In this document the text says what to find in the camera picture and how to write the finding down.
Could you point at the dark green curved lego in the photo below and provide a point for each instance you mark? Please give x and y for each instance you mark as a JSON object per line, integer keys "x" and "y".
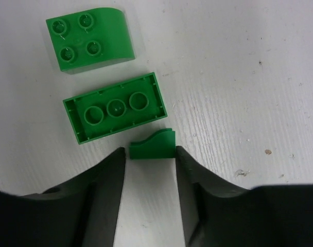
{"x": 160, "y": 145}

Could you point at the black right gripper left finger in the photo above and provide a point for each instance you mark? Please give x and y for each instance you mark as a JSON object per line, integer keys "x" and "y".
{"x": 82, "y": 211}

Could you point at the green rounded lego brick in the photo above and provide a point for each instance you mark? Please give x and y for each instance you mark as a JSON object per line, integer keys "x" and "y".
{"x": 90, "y": 39}

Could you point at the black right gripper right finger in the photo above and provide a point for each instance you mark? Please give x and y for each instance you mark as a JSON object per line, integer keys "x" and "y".
{"x": 216, "y": 212}

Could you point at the green long lego brick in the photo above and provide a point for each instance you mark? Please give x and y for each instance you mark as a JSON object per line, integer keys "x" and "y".
{"x": 115, "y": 108}

